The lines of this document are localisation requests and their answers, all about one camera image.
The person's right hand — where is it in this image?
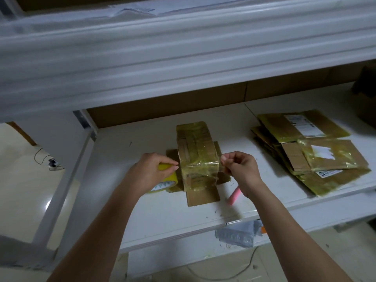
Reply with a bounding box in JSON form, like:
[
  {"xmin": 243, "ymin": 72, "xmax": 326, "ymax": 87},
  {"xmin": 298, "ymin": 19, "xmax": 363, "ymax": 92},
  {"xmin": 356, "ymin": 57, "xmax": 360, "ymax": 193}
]
[{"xmin": 220, "ymin": 151, "xmax": 266, "ymax": 201}]

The person's left hand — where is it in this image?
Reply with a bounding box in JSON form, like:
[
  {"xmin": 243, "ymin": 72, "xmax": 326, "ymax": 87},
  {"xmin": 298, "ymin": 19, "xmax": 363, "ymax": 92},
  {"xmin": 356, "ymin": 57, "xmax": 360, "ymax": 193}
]
[{"xmin": 124, "ymin": 152, "xmax": 180, "ymax": 198}]

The yellow tape roll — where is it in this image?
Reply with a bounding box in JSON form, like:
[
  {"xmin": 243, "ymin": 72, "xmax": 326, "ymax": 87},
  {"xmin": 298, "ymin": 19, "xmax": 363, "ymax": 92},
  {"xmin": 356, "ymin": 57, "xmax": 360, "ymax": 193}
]
[{"xmin": 146, "ymin": 163, "xmax": 179, "ymax": 194}]

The pink utility knife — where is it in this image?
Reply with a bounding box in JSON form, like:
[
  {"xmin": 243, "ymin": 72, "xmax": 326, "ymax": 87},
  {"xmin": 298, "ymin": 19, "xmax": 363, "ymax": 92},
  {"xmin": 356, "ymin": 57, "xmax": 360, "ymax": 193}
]
[{"xmin": 227, "ymin": 185, "xmax": 243, "ymax": 206}]

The white metal shelf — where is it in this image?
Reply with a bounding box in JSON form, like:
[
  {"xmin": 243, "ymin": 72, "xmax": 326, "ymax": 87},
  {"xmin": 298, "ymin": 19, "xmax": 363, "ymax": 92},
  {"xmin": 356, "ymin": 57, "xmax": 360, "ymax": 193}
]
[{"xmin": 0, "ymin": 0, "xmax": 376, "ymax": 280}]

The stack of cardboard boxes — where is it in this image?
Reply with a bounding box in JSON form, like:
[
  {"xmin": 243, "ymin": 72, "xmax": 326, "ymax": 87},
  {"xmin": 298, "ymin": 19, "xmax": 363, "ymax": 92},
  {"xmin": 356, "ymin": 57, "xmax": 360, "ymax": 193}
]
[{"xmin": 251, "ymin": 110, "xmax": 371, "ymax": 197}]

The person's left forearm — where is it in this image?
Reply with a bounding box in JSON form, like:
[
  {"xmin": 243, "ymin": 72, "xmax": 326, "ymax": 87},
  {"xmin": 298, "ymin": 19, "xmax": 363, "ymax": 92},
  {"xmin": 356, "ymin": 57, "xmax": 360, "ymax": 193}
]
[{"xmin": 47, "ymin": 185, "xmax": 146, "ymax": 282}]

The person's right forearm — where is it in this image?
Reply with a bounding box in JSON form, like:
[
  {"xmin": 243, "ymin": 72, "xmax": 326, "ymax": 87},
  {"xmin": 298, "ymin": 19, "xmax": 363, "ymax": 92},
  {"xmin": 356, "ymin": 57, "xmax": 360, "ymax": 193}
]
[{"xmin": 247, "ymin": 184, "xmax": 353, "ymax": 282}]

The white power strip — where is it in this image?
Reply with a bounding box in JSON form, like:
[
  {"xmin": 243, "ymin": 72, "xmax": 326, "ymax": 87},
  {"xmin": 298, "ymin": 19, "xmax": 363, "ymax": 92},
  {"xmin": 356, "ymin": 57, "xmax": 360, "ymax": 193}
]
[{"xmin": 46, "ymin": 158, "xmax": 65, "ymax": 172}]

